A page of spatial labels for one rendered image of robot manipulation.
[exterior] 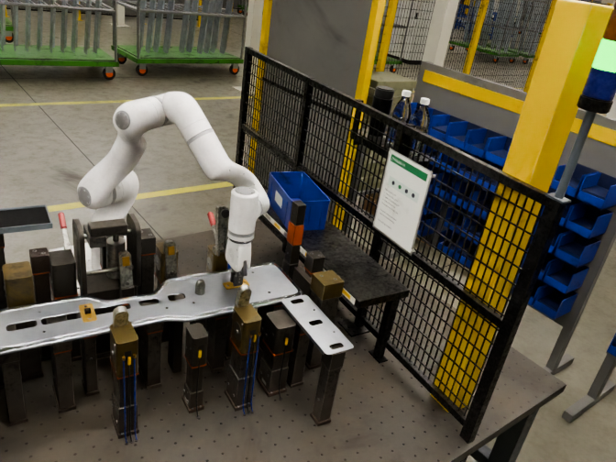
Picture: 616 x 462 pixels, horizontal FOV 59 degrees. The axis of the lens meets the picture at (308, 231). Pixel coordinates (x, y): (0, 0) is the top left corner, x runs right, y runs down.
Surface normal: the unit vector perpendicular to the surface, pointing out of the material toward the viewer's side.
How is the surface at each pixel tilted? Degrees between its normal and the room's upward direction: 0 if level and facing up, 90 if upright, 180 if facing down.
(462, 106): 90
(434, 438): 0
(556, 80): 90
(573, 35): 90
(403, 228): 90
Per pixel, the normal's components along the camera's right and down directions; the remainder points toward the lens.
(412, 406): 0.14, -0.88
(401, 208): -0.86, 0.12
